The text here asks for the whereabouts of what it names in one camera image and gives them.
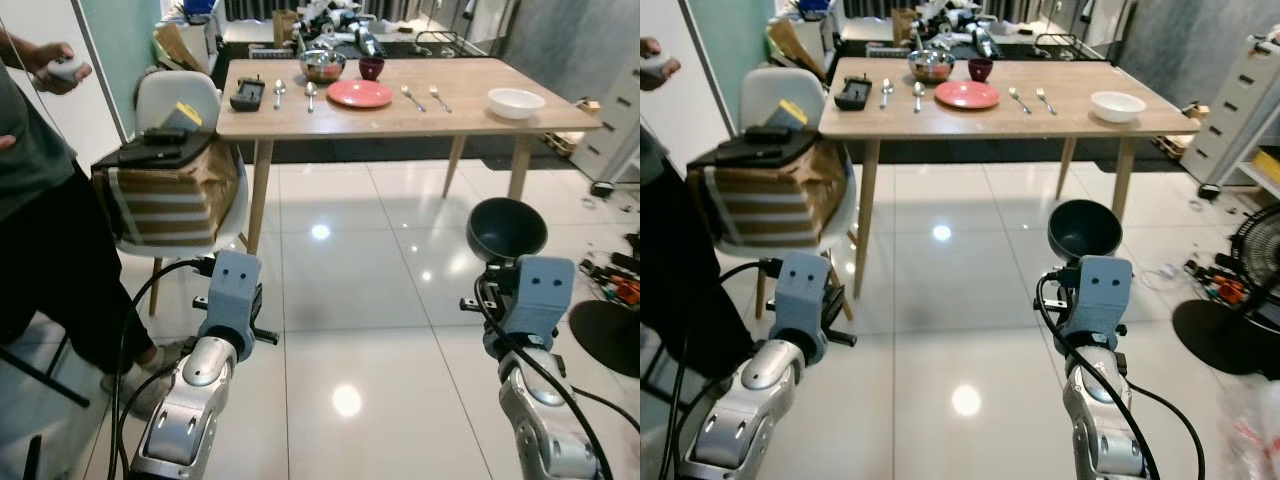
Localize taped brown cardboard box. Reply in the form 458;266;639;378
688;135;857;257
91;135;242;251

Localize black wire rack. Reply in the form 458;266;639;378
413;30;469;58
1030;32;1086;59

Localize light wooden dining table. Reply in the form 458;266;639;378
818;57;1202;298
215;57;605;257

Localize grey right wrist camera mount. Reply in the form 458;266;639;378
485;255;574;361
1060;255;1135;353

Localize white bowl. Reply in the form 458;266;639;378
1090;91;1148;124
487;88;547;121

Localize flat black device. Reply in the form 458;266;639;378
117;127;218;169
714;125;823;167

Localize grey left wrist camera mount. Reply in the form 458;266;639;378
773;251;834;351
197;250;264;349

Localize white chair wooden legs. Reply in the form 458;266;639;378
738;67;863;323
113;70;253;319

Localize orange black tool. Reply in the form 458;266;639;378
1185;255;1256;307
580;250;641;307

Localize black floor fan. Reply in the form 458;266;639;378
1170;203;1280;379
567;298;641;379

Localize brown cardboard sheets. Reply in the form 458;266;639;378
155;22;206;73
768;18;816;69

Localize stainless steel bowl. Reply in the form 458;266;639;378
299;50;347;84
907;50;955;84

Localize clear plastic bag red print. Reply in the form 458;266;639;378
1215;380;1280;480

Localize dark grey bowl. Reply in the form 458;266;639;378
1047;199;1126;264
466;197;550;267

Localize grey drawer unit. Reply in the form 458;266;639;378
1180;35;1280;188
573;55;641;188

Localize silver metal robot parts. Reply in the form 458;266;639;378
290;0;386;56
905;0;1001;56

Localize black rectangular case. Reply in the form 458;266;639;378
835;78;873;111
229;78;267;112

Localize brown wooden items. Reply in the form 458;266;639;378
546;98;601;157
1160;100;1211;159

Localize pink red plate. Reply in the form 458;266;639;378
934;79;1001;110
327;79;395;109

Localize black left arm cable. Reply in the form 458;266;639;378
105;258;216;480
665;258;786;480

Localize person in black trousers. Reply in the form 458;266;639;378
640;35;766;386
0;28;186;421

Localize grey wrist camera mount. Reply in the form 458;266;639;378
1060;255;1135;353
485;255;574;361
773;251;834;351
197;250;264;349

